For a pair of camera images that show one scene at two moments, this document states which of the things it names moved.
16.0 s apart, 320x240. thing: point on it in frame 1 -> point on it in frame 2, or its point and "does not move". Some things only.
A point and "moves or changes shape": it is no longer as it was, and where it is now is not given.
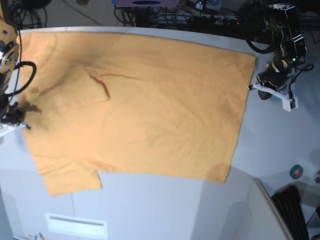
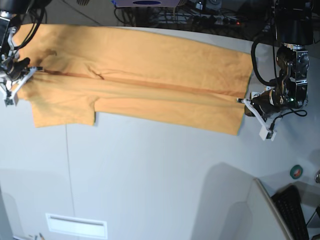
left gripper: [14, 115] -> [9, 71]
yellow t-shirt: [122, 103] moves or changes shape
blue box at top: [146, 3] does not move
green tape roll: [296, 171] does not move
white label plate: [70, 225] does not move
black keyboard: [289, 202] does not move
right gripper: [276, 73] -> [290, 89]
